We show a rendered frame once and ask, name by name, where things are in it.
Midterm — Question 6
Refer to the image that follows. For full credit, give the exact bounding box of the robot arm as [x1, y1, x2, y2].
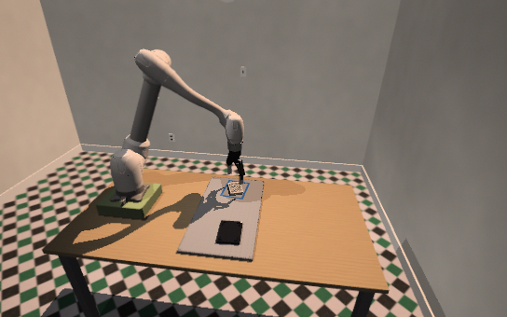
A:
[110, 49, 244, 204]

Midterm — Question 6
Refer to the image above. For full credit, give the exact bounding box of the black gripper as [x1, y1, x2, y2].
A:
[226, 151, 245, 185]

